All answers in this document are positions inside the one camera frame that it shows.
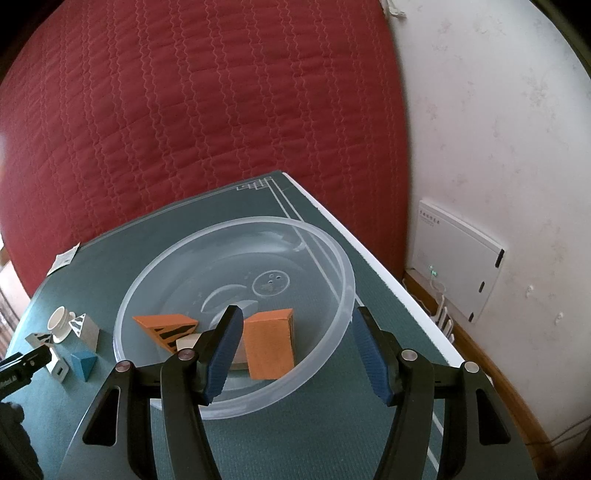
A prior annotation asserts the white wall panel box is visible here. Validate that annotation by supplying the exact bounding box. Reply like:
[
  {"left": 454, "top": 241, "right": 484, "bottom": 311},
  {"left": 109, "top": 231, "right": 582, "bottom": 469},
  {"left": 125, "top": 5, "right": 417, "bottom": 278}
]
[{"left": 410, "top": 200, "right": 506, "bottom": 322}]

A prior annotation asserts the brown wooden board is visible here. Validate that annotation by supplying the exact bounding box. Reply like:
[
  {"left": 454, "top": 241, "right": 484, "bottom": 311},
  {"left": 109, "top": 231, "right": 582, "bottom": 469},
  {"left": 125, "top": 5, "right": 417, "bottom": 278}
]
[{"left": 230, "top": 341, "right": 249, "bottom": 371}]

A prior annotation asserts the white rectangular block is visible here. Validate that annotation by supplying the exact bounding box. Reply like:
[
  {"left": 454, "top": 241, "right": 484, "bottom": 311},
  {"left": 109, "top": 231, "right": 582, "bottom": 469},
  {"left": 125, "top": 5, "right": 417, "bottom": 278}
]
[{"left": 46, "top": 346, "right": 69, "bottom": 383}]

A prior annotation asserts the orange striped wedge block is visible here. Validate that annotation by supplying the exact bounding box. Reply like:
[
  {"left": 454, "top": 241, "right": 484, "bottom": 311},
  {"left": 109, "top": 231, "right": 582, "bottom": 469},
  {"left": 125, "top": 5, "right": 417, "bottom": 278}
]
[{"left": 133, "top": 314, "right": 199, "bottom": 353}]

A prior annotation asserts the orange rectangular block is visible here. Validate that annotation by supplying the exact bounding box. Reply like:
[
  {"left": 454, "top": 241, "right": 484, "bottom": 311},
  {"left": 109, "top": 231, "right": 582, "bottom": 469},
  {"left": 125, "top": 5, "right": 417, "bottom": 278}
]
[{"left": 242, "top": 309, "right": 296, "bottom": 381}]

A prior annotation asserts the white paper card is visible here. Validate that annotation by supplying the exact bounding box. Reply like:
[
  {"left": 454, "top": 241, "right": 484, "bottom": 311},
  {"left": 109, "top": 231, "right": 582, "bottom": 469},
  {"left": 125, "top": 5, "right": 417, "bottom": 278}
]
[{"left": 47, "top": 243, "right": 80, "bottom": 276}]

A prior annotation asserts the blue triangular block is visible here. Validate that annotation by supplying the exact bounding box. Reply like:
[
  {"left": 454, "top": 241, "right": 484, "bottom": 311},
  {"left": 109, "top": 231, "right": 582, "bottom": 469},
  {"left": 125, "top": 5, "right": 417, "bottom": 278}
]
[{"left": 70, "top": 351, "right": 97, "bottom": 382}]

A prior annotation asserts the white striped triangular block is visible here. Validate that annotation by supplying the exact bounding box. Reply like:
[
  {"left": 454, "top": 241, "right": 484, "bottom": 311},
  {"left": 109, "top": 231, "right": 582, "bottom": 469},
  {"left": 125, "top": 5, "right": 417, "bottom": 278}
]
[{"left": 68, "top": 313, "right": 100, "bottom": 352}]

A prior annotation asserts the clear plastic bowl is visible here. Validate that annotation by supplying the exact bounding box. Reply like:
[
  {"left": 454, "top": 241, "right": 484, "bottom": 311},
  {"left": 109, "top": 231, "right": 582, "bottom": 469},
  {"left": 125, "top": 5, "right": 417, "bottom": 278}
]
[{"left": 113, "top": 216, "right": 356, "bottom": 421}]

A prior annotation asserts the white striped small wedge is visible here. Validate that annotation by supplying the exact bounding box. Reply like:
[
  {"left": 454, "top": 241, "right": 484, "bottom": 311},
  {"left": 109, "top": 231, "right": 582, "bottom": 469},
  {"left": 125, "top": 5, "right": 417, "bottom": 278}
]
[{"left": 25, "top": 332, "right": 54, "bottom": 349}]

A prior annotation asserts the red quilted mattress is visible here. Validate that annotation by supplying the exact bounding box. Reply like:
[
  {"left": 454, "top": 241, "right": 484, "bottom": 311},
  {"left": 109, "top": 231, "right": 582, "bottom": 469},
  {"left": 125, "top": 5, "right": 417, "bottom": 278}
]
[{"left": 1, "top": 1, "right": 409, "bottom": 293}]

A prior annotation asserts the white wifi router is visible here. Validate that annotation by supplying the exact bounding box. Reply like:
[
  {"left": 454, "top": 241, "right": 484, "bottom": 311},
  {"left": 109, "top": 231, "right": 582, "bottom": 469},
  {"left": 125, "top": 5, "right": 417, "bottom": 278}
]
[{"left": 431, "top": 295, "right": 455, "bottom": 343}]

